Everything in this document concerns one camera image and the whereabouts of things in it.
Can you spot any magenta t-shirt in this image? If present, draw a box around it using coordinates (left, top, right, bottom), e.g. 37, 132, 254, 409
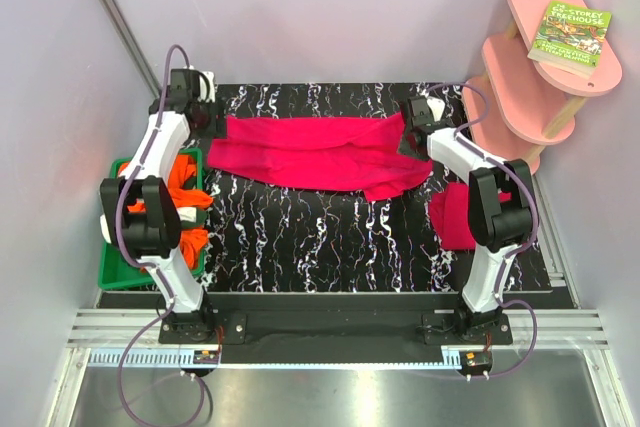
207, 114, 432, 202

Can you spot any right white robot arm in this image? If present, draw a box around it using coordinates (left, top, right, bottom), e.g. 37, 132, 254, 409
399, 97, 538, 344

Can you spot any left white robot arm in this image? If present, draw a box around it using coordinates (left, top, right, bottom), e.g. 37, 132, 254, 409
99, 67, 226, 343

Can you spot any orange t-shirt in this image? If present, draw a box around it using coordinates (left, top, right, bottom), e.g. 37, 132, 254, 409
127, 154, 215, 273

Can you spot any folded dark pink t-shirt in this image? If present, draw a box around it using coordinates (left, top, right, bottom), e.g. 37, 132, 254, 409
428, 182, 511, 251

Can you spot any pink three-tier shelf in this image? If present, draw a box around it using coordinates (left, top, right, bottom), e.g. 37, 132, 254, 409
469, 0, 622, 172

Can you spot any white t-shirt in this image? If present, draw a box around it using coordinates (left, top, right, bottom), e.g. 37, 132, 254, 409
99, 214, 112, 244

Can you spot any green storey treehouse book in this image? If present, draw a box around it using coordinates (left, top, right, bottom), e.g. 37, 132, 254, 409
528, 0, 612, 79

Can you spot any green plastic basket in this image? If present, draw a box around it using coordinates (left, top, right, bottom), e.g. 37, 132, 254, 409
98, 148, 209, 290

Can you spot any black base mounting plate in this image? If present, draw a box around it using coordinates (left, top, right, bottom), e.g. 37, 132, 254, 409
158, 291, 512, 346

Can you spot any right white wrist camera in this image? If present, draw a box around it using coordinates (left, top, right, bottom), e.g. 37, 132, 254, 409
425, 95, 446, 122

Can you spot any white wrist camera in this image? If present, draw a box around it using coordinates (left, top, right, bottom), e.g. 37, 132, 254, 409
193, 69, 216, 102
425, 95, 446, 122

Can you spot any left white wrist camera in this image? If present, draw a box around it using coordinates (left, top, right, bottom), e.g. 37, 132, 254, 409
193, 69, 216, 102

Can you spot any aluminium rail frame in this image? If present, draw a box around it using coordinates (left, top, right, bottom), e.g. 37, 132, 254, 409
69, 309, 609, 350

